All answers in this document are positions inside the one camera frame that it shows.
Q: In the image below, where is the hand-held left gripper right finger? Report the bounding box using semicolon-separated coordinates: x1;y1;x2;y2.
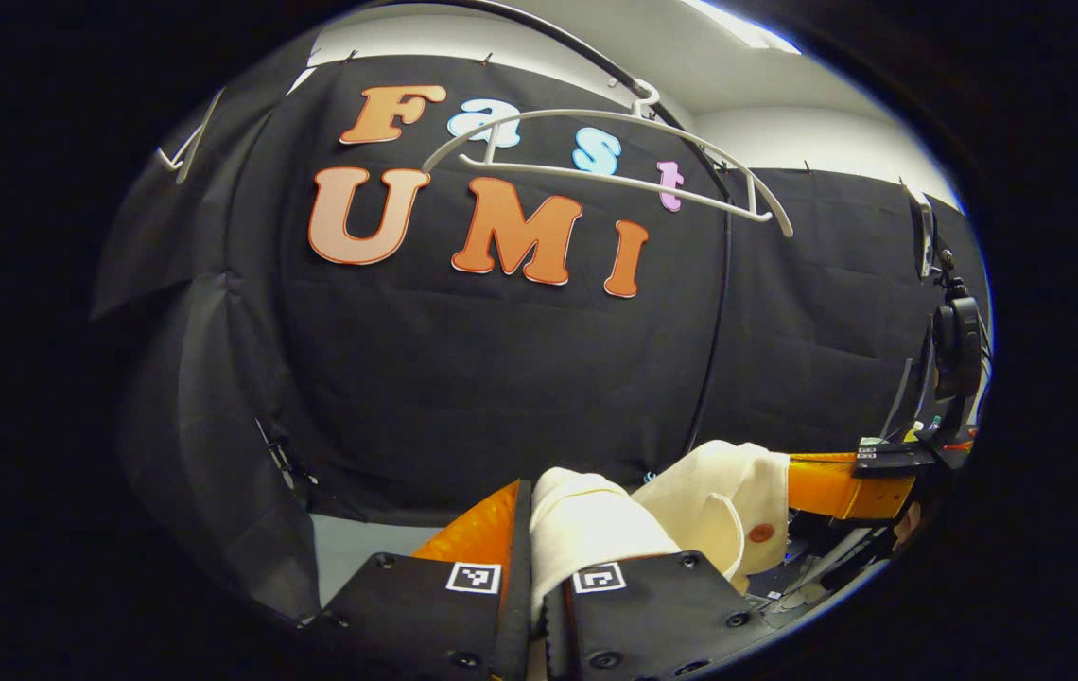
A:
544;551;776;681

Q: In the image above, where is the ceiling light panel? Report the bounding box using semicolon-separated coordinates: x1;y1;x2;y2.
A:
681;0;800;53

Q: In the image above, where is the white plastic hanger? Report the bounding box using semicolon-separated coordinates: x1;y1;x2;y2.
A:
156;87;226;185
423;80;795;239

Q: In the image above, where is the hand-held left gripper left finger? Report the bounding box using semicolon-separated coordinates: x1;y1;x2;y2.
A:
298;480;533;681

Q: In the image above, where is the dark computer monitor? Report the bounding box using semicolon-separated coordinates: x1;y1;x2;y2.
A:
879;355;928;445

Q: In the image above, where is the black backdrop cloth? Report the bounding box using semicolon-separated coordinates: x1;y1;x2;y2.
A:
90;38;989;625

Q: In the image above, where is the cream button shirt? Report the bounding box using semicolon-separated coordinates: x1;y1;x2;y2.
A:
530;440;791;630

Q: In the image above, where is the black clothes rack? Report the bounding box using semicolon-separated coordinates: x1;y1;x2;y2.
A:
378;0;734;455

